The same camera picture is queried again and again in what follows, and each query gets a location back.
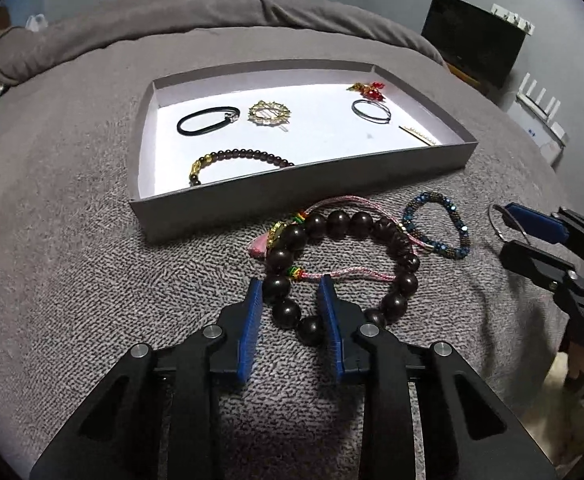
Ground gold ornate ring brooch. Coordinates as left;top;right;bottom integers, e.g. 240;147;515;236
248;101;293;131

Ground black hair tie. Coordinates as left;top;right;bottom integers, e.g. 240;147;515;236
177;106;243;137

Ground large dark wooden bead bracelet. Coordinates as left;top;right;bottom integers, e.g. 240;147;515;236
262;210;421;347

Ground red bead ornament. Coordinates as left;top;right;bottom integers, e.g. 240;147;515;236
347;80;387;104

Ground blue bead bracelet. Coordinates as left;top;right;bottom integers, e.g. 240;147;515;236
402;191;472;261

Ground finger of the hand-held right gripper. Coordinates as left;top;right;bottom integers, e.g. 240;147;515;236
502;202;584;266
499;240;584;313

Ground white router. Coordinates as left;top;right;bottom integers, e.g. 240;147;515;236
507;102;567;166
516;73;568;133

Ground wooden television stand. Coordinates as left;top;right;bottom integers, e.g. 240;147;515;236
444;60;498;99

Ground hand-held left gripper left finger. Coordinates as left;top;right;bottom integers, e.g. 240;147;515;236
29;277;263;480

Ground white wall hooks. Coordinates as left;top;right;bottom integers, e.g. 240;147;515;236
490;3;536;34

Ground pink braided cord bracelet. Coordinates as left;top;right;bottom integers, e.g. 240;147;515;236
247;195;435;284

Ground black television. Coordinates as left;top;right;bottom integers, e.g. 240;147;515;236
421;0;527;88

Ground shallow grey cardboard box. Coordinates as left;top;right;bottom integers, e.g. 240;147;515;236
128;58;479;245

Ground pearl hair clip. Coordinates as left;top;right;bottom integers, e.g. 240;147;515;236
398;125;441;147

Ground grey duvet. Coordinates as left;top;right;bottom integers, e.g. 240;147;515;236
0;0;448;86

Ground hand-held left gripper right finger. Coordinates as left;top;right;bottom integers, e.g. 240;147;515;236
318;275;558;480

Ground silver bangle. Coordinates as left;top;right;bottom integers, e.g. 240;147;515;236
351;99;393;124
488;203;530;246

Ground small dark red bead bracelet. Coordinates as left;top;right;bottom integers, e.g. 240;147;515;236
188;147;297;187

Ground person's right hand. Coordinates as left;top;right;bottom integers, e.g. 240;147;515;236
564;349;584;387

